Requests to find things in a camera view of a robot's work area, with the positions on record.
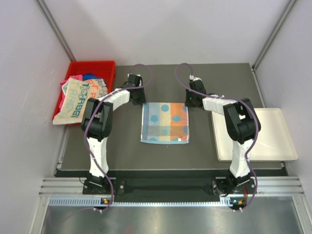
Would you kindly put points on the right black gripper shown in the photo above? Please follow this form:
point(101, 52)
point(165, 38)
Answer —
point(187, 103)

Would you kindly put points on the beige rabbit letter towel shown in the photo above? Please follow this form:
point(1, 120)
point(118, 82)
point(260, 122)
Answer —
point(77, 92)

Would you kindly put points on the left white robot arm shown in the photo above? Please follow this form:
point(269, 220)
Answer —
point(97, 125)

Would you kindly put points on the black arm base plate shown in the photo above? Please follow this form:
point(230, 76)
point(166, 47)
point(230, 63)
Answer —
point(167, 185)

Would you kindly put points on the aluminium frame rail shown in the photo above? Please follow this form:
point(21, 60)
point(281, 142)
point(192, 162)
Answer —
point(267, 186)

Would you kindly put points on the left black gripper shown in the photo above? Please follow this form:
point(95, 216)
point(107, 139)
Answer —
point(142, 100)

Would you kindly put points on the white plastic tray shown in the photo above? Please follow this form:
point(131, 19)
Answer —
point(274, 142)

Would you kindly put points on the red plastic bin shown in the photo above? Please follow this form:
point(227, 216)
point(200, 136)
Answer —
point(102, 69)

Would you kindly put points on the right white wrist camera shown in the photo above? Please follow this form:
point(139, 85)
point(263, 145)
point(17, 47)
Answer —
point(194, 79)

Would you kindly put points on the dark blue towel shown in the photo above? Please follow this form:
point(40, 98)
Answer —
point(92, 79)

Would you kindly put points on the blue polka dot towel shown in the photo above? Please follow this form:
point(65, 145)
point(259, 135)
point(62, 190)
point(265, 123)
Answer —
point(165, 123)

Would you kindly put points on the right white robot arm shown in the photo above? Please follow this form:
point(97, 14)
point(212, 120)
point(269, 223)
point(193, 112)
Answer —
point(242, 125)

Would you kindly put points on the grey slotted cable duct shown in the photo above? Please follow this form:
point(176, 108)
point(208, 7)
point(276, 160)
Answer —
point(101, 202)

